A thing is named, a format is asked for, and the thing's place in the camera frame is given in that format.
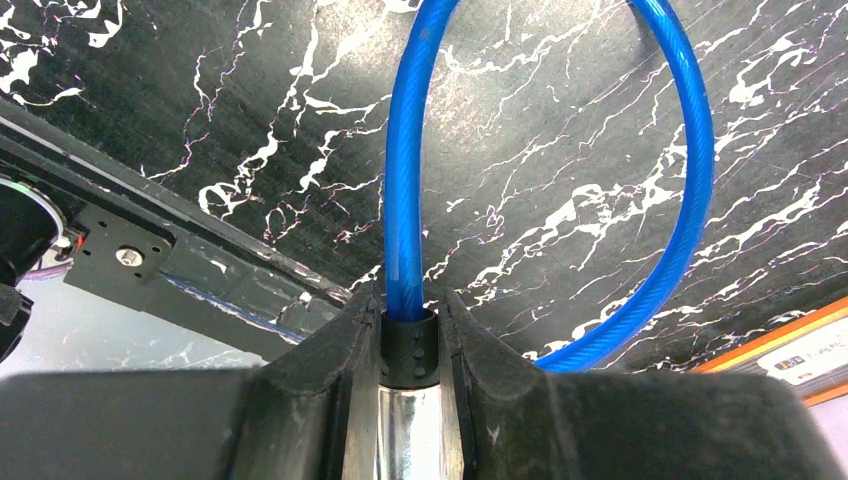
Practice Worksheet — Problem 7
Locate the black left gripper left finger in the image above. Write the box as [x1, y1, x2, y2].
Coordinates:
[1, 287, 381, 479]

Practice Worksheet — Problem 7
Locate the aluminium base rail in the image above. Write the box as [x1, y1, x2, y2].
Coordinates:
[1, 102, 350, 360]

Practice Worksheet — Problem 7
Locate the blue cable lock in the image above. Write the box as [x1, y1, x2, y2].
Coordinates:
[341, 0, 717, 480]

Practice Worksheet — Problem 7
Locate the orange tiered rack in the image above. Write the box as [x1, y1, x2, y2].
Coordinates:
[694, 298, 847, 406]

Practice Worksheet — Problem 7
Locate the packaged protractor ruler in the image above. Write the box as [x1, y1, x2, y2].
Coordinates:
[757, 331, 847, 386]

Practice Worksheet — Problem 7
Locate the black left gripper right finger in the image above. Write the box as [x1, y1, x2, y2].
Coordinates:
[440, 291, 844, 479]

